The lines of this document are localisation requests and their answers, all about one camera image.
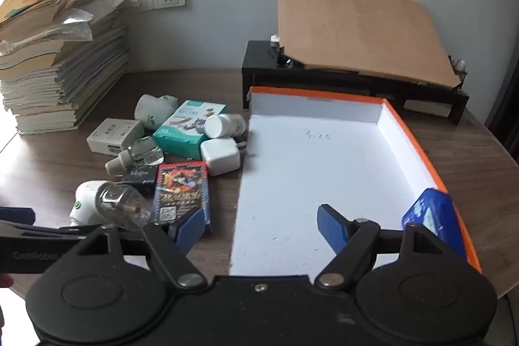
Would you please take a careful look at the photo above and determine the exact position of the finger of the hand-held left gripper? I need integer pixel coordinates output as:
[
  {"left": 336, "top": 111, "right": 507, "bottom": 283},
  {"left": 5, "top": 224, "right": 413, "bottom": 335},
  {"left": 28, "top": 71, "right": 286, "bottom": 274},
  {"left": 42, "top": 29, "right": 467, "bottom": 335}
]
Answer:
[
  {"left": 0, "top": 207, "right": 36, "bottom": 225},
  {"left": 0, "top": 220, "right": 102, "bottom": 240}
]

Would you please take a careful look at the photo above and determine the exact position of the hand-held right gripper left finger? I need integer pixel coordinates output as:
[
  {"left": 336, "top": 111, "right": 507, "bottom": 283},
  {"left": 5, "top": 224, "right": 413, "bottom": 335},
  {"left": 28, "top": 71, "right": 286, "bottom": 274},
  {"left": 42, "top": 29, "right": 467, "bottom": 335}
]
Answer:
[{"left": 77, "top": 208, "right": 209, "bottom": 288}]

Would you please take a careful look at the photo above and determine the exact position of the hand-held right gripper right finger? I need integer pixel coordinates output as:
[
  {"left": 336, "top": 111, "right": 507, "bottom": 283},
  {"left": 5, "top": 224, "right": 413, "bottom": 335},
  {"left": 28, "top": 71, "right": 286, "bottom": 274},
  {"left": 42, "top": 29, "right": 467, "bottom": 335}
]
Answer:
[{"left": 314, "top": 204, "right": 459, "bottom": 288}]

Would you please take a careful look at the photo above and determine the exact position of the red card pack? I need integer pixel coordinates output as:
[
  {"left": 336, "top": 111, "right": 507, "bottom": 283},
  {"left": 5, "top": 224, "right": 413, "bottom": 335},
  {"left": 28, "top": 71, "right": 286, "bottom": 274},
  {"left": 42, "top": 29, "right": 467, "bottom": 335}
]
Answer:
[{"left": 152, "top": 161, "right": 212, "bottom": 235}]

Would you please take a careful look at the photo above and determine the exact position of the white mosquito repellent heater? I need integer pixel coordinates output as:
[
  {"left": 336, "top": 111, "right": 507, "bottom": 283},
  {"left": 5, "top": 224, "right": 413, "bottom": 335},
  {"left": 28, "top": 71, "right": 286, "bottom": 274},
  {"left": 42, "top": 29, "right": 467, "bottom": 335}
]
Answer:
[
  {"left": 135, "top": 94, "right": 180, "bottom": 132},
  {"left": 69, "top": 180, "right": 108, "bottom": 227}
]

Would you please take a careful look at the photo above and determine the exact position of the orange and white box lid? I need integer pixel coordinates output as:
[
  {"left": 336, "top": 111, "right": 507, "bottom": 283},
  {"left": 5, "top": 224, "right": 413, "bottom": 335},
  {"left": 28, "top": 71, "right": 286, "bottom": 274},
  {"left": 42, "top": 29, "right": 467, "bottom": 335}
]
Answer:
[{"left": 229, "top": 87, "right": 483, "bottom": 278}]

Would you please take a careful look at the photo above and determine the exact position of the white cube charger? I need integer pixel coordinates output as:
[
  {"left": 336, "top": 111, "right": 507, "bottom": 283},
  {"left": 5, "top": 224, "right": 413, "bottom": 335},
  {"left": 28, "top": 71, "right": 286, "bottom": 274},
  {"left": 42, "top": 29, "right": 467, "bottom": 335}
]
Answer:
[{"left": 200, "top": 138, "right": 248, "bottom": 176}]

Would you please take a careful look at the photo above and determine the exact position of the clear bottle with white cap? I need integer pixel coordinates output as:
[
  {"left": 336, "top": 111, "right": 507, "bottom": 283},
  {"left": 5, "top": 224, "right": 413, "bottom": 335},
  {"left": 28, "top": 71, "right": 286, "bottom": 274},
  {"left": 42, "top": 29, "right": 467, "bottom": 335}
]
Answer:
[{"left": 105, "top": 136, "right": 164, "bottom": 174}]

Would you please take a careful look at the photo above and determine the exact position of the blue tissue pack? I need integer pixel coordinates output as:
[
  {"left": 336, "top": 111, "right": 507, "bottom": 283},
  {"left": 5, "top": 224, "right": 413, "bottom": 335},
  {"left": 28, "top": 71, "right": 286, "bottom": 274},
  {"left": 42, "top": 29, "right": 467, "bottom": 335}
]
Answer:
[{"left": 401, "top": 188, "right": 467, "bottom": 261}]

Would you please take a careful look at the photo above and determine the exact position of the white pill bottle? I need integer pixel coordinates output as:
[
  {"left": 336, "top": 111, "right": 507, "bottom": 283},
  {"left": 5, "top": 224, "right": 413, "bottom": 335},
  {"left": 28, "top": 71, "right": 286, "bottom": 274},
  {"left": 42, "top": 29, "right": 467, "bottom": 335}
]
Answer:
[{"left": 204, "top": 113, "right": 247, "bottom": 140}]

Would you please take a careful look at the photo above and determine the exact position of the small white box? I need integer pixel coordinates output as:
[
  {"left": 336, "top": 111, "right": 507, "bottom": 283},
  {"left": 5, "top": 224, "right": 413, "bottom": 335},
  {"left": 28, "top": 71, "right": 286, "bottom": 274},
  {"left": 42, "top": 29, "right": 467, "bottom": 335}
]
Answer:
[{"left": 86, "top": 118, "right": 146, "bottom": 157}]

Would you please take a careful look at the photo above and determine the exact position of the small black box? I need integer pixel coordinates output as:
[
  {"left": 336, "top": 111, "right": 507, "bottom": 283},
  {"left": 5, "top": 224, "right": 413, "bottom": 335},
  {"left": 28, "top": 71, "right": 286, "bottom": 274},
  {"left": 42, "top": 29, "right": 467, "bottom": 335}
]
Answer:
[{"left": 122, "top": 163, "right": 159, "bottom": 186}]

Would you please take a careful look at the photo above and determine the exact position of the green bandage box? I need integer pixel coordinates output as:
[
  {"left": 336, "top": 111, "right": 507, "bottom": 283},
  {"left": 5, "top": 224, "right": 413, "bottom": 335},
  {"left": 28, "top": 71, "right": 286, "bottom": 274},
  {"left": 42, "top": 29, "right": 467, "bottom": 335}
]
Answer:
[{"left": 153, "top": 100, "right": 228, "bottom": 160}]

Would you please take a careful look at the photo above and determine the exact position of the stack of books and papers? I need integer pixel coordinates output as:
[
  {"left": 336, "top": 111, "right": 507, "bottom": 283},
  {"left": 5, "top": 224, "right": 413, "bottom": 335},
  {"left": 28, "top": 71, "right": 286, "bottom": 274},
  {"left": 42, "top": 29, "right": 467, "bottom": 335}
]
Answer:
[{"left": 0, "top": 0, "right": 134, "bottom": 136}]

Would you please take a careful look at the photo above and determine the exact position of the black monitor stand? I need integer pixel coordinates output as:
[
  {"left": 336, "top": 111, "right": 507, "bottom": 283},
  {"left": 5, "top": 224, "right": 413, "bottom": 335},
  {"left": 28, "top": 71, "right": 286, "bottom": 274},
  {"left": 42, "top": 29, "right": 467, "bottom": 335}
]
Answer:
[{"left": 242, "top": 40, "right": 470, "bottom": 125}]

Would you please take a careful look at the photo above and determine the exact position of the light brown board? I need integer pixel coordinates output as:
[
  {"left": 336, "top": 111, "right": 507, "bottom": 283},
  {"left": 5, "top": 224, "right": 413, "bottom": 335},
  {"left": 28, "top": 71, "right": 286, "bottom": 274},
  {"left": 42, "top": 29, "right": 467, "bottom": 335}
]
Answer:
[{"left": 277, "top": 0, "right": 461, "bottom": 89}]

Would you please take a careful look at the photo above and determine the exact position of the dark curtain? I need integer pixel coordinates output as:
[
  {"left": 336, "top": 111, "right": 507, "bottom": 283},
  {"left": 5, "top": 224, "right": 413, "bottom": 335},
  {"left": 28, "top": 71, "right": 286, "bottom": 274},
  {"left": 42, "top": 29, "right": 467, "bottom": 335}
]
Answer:
[{"left": 486, "top": 58, "right": 519, "bottom": 136}]

